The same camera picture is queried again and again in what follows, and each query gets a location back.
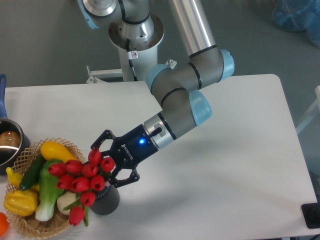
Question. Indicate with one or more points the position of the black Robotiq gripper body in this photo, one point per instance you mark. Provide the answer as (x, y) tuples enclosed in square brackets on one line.
[(129, 150)]

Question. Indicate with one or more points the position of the black device at table edge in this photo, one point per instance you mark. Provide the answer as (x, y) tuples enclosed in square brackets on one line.
[(311, 214)]

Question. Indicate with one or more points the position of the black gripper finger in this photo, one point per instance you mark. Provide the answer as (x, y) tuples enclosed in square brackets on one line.
[(132, 178), (106, 135)]

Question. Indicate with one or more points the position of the red tulip bouquet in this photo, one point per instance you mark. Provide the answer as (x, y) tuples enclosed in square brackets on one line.
[(88, 181)]

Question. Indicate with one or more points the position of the dark grey ribbed vase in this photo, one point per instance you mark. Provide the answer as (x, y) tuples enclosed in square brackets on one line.
[(107, 200)]

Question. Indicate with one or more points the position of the orange fruit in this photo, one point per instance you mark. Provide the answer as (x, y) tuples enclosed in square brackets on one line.
[(4, 224)]

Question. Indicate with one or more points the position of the woven wicker basket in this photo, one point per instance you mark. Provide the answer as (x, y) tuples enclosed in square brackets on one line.
[(28, 226)]

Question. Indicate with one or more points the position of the white garlic bulb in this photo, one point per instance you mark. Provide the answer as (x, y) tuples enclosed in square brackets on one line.
[(64, 201)]

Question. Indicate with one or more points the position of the dark green cucumber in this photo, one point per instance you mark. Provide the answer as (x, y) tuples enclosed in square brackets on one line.
[(32, 174)]

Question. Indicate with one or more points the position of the blue plastic bag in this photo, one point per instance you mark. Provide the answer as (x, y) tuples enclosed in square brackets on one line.
[(299, 16)]

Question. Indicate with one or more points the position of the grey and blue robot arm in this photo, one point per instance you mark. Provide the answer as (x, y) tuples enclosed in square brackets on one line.
[(177, 90)]

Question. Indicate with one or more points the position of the dark pot with blue handle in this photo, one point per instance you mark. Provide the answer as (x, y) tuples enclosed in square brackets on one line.
[(13, 140)]

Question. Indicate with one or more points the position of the yellow squash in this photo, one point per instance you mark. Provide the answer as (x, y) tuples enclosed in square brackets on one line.
[(51, 150)]

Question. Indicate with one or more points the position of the white frame at right edge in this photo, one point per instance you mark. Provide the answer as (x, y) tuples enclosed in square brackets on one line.
[(312, 111)]

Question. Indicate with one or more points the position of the small yellow gourd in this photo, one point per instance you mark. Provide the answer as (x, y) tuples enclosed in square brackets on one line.
[(15, 177)]

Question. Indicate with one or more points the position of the yellow bell pepper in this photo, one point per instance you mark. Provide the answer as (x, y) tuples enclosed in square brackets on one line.
[(21, 203)]

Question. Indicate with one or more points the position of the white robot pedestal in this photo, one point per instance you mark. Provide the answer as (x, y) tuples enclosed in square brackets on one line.
[(137, 46)]

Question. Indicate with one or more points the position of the green bok choy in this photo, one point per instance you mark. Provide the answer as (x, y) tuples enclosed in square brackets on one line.
[(48, 192)]

